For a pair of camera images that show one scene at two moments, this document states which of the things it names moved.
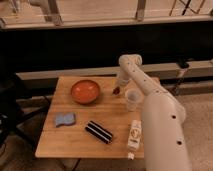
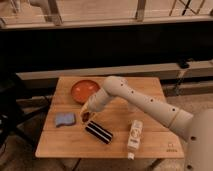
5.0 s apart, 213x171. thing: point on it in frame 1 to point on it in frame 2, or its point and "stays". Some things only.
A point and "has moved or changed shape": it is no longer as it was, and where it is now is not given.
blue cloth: [63, 118] stays
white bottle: [134, 138] stays
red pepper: [116, 90] has moved or changed shape
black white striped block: [98, 131] stays
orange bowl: [85, 92] stays
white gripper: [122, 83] to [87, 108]
